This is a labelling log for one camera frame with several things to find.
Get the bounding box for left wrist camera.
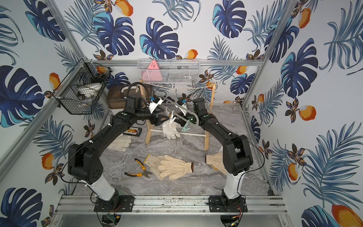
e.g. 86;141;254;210
148;96;164;113

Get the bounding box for black wire basket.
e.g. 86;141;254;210
52;59;112;115

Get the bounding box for beige glove red cuff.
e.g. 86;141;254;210
157;155;194;181

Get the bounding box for pink triangular card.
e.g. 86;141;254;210
141;60;163;82

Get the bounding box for white glove left side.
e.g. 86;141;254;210
107;133;132;152

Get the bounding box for small black tablet device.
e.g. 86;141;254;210
123;127;142;137

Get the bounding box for grey multi-clip hanger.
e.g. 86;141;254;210
153;84;200;132

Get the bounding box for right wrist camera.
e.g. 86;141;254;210
177;99;188;116

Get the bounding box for clear mesh wall tray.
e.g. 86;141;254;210
137;59;200;84

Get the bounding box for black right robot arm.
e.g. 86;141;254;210
176;98;253;212

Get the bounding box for beige glove yellow cuff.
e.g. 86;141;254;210
143;154;165;181

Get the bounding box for yellow handled pliers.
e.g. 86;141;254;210
124;158;153;179

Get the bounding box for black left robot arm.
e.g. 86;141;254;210
68;96;169;212

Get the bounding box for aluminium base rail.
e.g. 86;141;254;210
53;194;290;215

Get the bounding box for brown lidded storage box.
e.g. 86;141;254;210
106;85;141;112

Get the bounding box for wooden drying rack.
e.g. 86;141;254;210
138;83;217;151

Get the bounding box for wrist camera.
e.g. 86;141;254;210
177;99;188;116
148;96;164;113

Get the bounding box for beige glove right side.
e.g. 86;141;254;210
205;147;228;175

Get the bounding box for white object in basket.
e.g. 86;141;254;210
78;83;102;97

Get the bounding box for white glove yellow cuff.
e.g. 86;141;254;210
162;117;181;140

